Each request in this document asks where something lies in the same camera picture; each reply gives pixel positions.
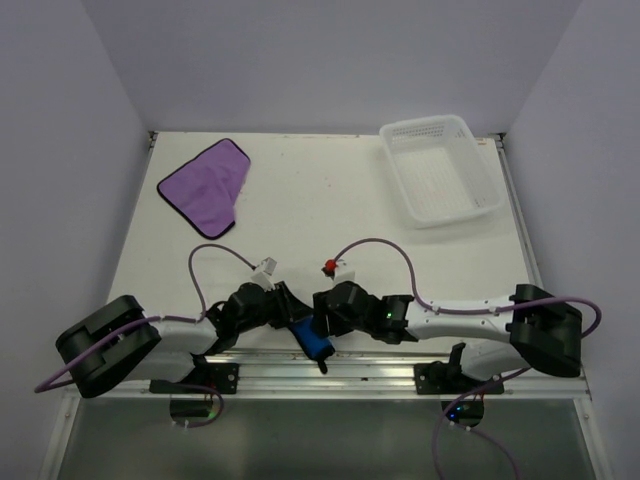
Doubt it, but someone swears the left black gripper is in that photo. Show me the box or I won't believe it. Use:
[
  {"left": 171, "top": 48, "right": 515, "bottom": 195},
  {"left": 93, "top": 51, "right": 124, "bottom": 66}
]
[{"left": 236, "top": 280, "right": 313, "bottom": 333}]

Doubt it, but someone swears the aluminium mounting rail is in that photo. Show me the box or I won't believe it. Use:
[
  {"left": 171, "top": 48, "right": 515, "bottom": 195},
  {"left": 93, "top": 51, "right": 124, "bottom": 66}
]
[{"left": 64, "top": 349, "right": 591, "bottom": 401}]

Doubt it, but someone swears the black base bracket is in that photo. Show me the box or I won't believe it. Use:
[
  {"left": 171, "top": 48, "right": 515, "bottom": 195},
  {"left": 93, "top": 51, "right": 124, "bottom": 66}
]
[
  {"left": 149, "top": 363, "right": 240, "bottom": 395},
  {"left": 413, "top": 361, "right": 489, "bottom": 395}
]

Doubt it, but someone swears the white plastic basket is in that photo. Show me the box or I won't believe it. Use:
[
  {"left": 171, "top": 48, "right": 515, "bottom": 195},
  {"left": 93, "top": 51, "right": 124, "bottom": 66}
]
[{"left": 379, "top": 114, "right": 505, "bottom": 229}]

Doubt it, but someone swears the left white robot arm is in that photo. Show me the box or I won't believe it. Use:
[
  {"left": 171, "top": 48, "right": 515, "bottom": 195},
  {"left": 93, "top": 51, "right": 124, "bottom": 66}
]
[{"left": 55, "top": 282, "right": 332, "bottom": 398}]

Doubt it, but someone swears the right black base bracket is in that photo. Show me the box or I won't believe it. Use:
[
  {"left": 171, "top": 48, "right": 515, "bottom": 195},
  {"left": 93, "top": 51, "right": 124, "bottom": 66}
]
[{"left": 413, "top": 361, "right": 489, "bottom": 395}]

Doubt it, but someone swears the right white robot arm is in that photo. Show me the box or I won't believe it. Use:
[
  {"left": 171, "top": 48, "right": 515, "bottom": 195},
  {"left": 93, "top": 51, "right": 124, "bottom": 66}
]
[{"left": 312, "top": 281, "right": 582, "bottom": 393}]

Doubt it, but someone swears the purple towel black trim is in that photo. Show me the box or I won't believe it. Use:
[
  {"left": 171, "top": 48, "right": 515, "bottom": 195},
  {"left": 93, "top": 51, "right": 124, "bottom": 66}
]
[{"left": 156, "top": 138, "right": 251, "bottom": 240}]

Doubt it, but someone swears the blue towel black trim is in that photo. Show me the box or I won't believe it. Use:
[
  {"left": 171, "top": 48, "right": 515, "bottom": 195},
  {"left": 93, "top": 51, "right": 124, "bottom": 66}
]
[{"left": 288, "top": 322, "right": 335, "bottom": 375}]

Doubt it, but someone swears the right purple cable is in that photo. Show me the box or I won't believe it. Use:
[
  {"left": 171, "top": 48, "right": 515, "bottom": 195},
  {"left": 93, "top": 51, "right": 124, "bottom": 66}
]
[{"left": 334, "top": 238, "right": 604, "bottom": 480}]

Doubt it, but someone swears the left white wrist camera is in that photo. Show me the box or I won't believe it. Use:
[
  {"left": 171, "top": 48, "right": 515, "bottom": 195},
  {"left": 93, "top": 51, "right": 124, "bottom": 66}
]
[{"left": 251, "top": 257, "right": 277, "bottom": 291}]

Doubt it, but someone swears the left black base bracket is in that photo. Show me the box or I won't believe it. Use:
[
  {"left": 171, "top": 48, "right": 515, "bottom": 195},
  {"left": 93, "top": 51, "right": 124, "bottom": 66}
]
[{"left": 149, "top": 363, "right": 240, "bottom": 395}]

